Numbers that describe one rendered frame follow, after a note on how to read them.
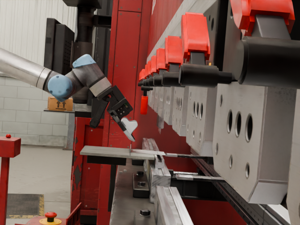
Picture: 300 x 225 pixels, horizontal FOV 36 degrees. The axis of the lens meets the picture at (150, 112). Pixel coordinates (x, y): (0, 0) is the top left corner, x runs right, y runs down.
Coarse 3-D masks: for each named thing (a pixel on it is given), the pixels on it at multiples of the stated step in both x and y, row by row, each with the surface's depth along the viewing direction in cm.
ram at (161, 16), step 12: (156, 0) 192; (168, 0) 121; (180, 0) 88; (204, 0) 57; (156, 12) 184; (168, 12) 118; (156, 24) 177; (168, 24) 115; (180, 24) 85; (156, 36) 170
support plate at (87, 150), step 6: (84, 150) 167; (90, 150) 168; (96, 150) 169; (102, 150) 170; (108, 150) 172; (114, 150) 173; (120, 150) 174; (126, 150) 176; (150, 150) 181; (108, 156) 164; (114, 156) 164; (120, 156) 164; (126, 156) 164; (132, 156) 164; (138, 156) 164; (144, 156) 164; (150, 156) 166
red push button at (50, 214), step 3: (45, 213) 152; (48, 213) 151; (51, 213) 152; (54, 213) 152; (45, 216) 151; (48, 216) 150; (51, 216) 151; (54, 216) 151; (48, 219) 151; (51, 219) 151
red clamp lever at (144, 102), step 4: (144, 88) 155; (148, 88) 155; (152, 88) 156; (144, 92) 156; (144, 96) 156; (144, 100) 156; (144, 104) 156; (144, 108) 156; (140, 112) 156; (144, 112) 156
